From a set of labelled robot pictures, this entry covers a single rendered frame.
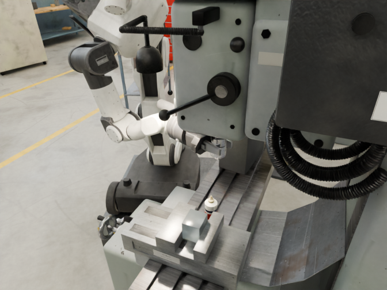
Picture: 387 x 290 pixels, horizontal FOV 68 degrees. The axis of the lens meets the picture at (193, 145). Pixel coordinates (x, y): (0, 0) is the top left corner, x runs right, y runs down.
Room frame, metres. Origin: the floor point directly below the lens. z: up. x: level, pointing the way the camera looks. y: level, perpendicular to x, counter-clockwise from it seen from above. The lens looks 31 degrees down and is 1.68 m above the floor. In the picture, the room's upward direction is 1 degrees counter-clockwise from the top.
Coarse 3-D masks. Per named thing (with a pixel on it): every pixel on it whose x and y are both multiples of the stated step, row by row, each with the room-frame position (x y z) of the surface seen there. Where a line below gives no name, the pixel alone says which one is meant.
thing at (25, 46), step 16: (0, 0) 5.81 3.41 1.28; (16, 0) 6.04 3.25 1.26; (0, 16) 5.74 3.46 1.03; (16, 16) 5.97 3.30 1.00; (32, 16) 6.22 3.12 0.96; (0, 32) 5.66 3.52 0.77; (16, 32) 5.89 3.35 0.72; (32, 32) 6.14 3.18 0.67; (0, 48) 5.58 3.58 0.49; (16, 48) 5.81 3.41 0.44; (32, 48) 6.07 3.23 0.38; (0, 64) 5.50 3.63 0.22; (16, 64) 5.73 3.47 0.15
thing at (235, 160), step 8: (240, 144) 0.94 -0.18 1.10; (248, 144) 0.94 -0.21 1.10; (256, 144) 1.02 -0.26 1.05; (232, 152) 0.96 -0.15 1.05; (240, 152) 0.94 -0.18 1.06; (248, 152) 0.94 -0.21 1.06; (256, 152) 1.03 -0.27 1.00; (224, 160) 0.98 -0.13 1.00; (232, 160) 0.96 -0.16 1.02; (240, 160) 0.94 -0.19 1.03; (248, 160) 0.95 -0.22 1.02; (224, 168) 0.98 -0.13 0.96; (232, 168) 0.96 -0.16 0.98; (240, 168) 0.94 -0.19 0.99; (248, 168) 0.96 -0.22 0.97
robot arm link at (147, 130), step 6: (156, 114) 0.86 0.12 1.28; (144, 120) 0.87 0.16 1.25; (150, 120) 0.85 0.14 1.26; (156, 120) 0.83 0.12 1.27; (144, 126) 0.87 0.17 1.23; (150, 126) 0.85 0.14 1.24; (156, 126) 0.83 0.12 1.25; (162, 126) 0.83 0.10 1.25; (144, 132) 0.87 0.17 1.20; (150, 132) 0.85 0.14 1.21; (156, 132) 0.83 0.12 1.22
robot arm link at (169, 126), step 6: (162, 102) 0.89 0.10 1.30; (168, 102) 0.88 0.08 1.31; (162, 108) 0.88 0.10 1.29; (168, 108) 0.86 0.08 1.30; (174, 114) 0.83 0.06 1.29; (168, 120) 0.84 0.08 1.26; (174, 120) 0.81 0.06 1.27; (168, 126) 0.81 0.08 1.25; (162, 132) 0.84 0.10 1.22; (168, 132) 0.81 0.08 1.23
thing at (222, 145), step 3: (210, 141) 0.72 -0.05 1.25; (225, 141) 0.71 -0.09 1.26; (216, 144) 0.70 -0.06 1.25; (219, 144) 0.70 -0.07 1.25; (222, 144) 0.70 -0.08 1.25; (225, 144) 0.71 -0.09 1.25; (219, 147) 0.70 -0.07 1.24; (222, 147) 0.70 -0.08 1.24; (225, 147) 0.71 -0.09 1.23; (222, 150) 0.70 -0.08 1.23; (225, 150) 0.71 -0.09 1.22; (210, 153) 0.72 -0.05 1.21; (222, 153) 0.70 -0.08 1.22; (225, 153) 0.71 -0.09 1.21; (213, 156) 0.70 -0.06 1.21; (216, 156) 0.70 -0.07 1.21; (219, 156) 0.70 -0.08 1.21; (222, 156) 0.70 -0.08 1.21
